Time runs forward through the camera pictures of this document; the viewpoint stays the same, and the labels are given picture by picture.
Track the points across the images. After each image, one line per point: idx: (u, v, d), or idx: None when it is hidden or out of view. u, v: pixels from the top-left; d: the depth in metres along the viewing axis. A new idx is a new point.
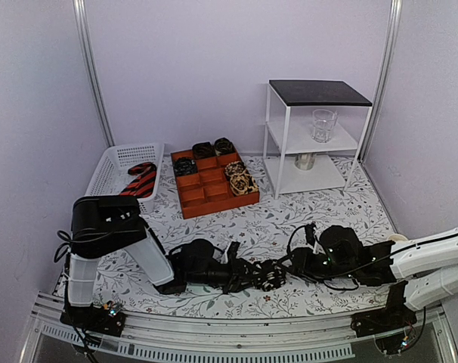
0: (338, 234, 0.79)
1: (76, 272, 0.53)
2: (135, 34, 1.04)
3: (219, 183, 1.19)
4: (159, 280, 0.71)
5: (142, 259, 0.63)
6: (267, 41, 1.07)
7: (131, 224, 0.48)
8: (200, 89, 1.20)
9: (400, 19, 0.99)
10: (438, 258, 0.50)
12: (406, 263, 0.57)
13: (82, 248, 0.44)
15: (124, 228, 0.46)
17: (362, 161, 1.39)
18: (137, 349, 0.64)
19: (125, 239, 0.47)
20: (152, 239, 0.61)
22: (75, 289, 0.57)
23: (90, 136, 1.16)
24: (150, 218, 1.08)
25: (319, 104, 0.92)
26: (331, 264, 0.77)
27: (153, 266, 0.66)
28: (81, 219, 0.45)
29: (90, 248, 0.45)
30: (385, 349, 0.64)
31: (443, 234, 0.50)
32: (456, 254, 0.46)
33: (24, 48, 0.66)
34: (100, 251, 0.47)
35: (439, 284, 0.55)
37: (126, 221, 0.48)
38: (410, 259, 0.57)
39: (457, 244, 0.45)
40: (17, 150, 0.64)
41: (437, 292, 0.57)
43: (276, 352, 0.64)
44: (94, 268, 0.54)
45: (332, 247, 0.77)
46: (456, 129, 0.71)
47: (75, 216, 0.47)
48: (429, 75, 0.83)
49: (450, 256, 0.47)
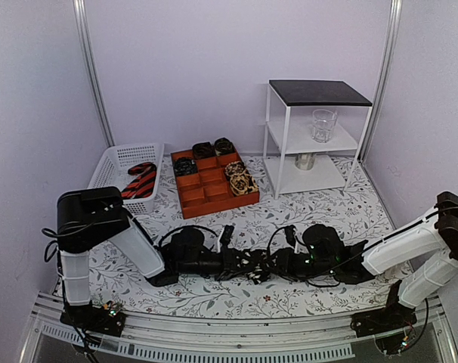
0: (320, 232, 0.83)
1: (69, 271, 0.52)
2: (134, 34, 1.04)
3: (219, 183, 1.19)
4: (151, 271, 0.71)
5: (129, 251, 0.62)
6: (267, 41, 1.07)
7: (114, 213, 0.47)
8: (200, 89, 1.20)
9: (400, 19, 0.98)
10: (406, 248, 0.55)
12: (382, 255, 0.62)
13: (68, 243, 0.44)
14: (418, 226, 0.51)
15: (106, 218, 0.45)
17: (362, 161, 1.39)
18: (137, 349, 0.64)
19: (109, 230, 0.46)
20: (138, 228, 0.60)
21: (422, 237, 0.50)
22: (73, 289, 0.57)
23: (90, 135, 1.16)
24: (150, 218, 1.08)
25: (319, 104, 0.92)
26: (314, 261, 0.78)
27: (140, 257, 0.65)
28: (65, 215, 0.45)
29: (76, 243, 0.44)
30: (385, 349, 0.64)
31: (406, 226, 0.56)
32: (422, 242, 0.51)
33: (23, 49, 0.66)
34: (88, 245, 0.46)
35: (424, 277, 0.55)
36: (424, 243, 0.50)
37: (108, 212, 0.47)
38: (382, 252, 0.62)
39: (419, 232, 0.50)
40: (17, 150, 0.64)
41: (425, 286, 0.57)
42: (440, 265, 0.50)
43: (276, 352, 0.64)
44: (87, 265, 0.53)
45: (314, 244, 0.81)
46: (456, 129, 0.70)
47: (60, 212, 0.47)
48: (429, 75, 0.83)
49: (416, 244, 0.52)
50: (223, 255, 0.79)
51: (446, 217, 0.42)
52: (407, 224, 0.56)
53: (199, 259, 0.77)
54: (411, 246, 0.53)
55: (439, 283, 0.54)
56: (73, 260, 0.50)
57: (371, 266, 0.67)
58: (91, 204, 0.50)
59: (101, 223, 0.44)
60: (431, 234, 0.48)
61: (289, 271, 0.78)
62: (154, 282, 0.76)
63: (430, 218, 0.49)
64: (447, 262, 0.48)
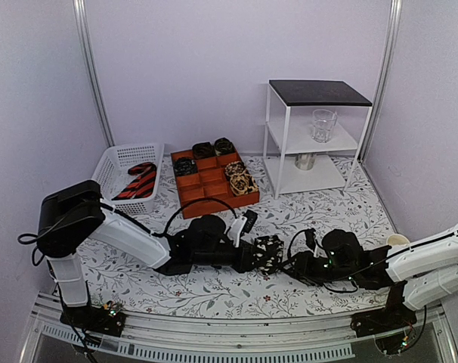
0: (340, 237, 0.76)
1: (60, 274, 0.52)
2: (134, 34, 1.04)
3: (219, 183, 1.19)
4: (155, 261, 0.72)
5: (126, 247, 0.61)
6: (267, 41, 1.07)
7: (87, 210, 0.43)
8: (201, 90, 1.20)
9: (400, 19, 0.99)
10: (431, 259, 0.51)
12: (404, 265, 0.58)
13: (49, 246, 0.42)
14: (450, 237, 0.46)
15: (76, 216, 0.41)
17: (362, 160, 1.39)
18: (137, 349, 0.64)
19: (86, 228, 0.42)
20: (125, 220, 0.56)
21: (453, 252, 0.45)
22: (66, 290, 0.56)
23: (90, 135, 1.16)
24: (150, 218, 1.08)
25: (319, 104, 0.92)
26: (332, 266, 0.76)
27: (140, 249, 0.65)
28: (44, 221, 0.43)
29: (56, 246, 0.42)
30: (385, 349, 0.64)
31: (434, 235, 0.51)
32: (450, 255, 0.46)
33: (23, 49, 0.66)
34: (71, 246, 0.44)
35: (437, 283, 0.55)
36: (453, 257, 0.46)
37: (78, 209, 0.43)
38: (408, 260, 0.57)
39: (449, 245, 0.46)
40: (17, 150, 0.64)
41: (434, 291, 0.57)
42: (456, 274, 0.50)
43: (276, 352, 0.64)
44: (75, 269, 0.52)
45: (334, 251, 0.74)
46: (456, 128, 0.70)
47: (41, 215, 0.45)
48: (429, 75, 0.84)
49: (444, 256, 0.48)
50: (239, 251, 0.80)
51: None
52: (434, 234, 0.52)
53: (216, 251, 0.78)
54: (439, 258, 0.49)
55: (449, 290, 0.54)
56: (61, 263, 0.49)
57: (393, 274, 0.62)
58: (70, 203, 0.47)
59: (71, 221, 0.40)
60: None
61: (307, 273, 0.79)
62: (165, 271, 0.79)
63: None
64: None
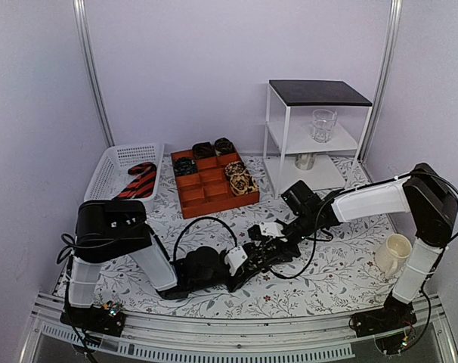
0: (300, 189, 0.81)
1: (76, 275, 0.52)
2: (134, 33, 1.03)
3: (219, 183, 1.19)
4: (162, 286, 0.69)
5: (148, 267, 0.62)
6: (267, 40, 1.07)
7: (137, 231, 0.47)
8: (200, 90, 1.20)
9: (400, 20, 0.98)
10: (394, 197, 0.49)
12: (347, 204, 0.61)
13: (87, 252, 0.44)
14: (391, 183, 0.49)
15: (128, 236, 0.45)
17: (362, 161, 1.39)
18: (137, 349, 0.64)
19: (130, 246, 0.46)
20: (159, 246, 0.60)
21: (392, 196, 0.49)
22: (75, 291, 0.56)
23: (90, 136, 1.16)
24: (150, 218, 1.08)
25: (318, 104, 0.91)
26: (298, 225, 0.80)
27: (158, 274, 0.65)
28: (85, 225, 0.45)
29: (94, 255, 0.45)
30: (385, 349, 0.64)
31: (402, 175, 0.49)
32: (388, 200, 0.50)
33: (23, 51, 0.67)
34: (105, 258, 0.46)
35: (408, 268, 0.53)
36: (388, 201, 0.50)
37: (130, 228, 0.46)
38: (351, 196, 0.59)
39: (388, 189, 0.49)
40: (17, 149, 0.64)
41: (413, 279, 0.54)
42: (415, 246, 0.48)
43: (276, 352, 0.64)
44: (94, 271, 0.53)
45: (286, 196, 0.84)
46: (455, 130, 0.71)
47: (81, 220, 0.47)
48: (429, 75, 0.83)
49: (383, 201, 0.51)
50: (245, 274, 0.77)
51: (412, 179, 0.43)
52: (406, 178, 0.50)
53: (212, 276, 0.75)
54: (400, 195, 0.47)
55: (423, 272, 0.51)
56: (80, 267, 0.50)
57: (338, 211, 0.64)
58: (113, 215, 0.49)
59: (123, 238, 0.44)
60: (425, 187, 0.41)
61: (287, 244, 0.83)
62: (165, 295, 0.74)
63: (434, 174, 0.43)
64: (419, 243, 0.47)
